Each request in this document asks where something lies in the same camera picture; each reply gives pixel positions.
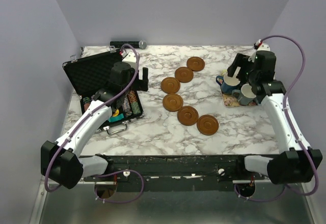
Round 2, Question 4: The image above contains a grey blue mug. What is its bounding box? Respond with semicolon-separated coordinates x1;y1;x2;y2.
231;83;256;106

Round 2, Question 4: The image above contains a brown wooden coaster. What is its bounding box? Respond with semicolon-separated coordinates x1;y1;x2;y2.
162;93;183;111
186;57;205;72
175;67;194;83
161;77;180;94
197;115;219;135
177;106;199;126

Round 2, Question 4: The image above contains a black microphone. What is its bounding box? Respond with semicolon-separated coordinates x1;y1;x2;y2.
110;40;147;49

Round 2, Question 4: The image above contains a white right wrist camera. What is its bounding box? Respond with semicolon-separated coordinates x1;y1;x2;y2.
249;39;270;62

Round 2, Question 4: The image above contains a teal rectangular block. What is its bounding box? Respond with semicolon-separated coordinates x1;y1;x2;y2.
108;114;125;123

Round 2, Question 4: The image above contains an aluminium mounting rail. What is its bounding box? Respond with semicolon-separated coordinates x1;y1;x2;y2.
40;175;276;184

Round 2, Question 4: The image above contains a yellow dealer button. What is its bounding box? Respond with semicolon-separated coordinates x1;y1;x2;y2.
112;109;120;117

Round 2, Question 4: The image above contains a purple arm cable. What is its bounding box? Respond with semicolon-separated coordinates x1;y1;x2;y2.
44;43;145;204
234;34;320;201

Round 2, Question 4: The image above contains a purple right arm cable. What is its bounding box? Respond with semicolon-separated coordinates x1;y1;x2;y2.
234;34;320;201

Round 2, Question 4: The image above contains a floral serving tray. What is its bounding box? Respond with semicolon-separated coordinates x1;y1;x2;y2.
222;93;258;107

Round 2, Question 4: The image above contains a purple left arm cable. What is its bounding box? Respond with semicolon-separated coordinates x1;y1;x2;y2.
44;43;145;204

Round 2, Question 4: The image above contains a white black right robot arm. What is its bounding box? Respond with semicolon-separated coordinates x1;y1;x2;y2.
227;50;322;184

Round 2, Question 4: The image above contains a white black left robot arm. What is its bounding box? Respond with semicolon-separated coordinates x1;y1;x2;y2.
41;62;148;189

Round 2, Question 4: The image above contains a dark blue mug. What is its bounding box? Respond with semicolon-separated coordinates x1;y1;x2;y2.
216;74;240;95

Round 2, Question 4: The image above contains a black poker chip case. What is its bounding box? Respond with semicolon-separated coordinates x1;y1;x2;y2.
63;50;144;131

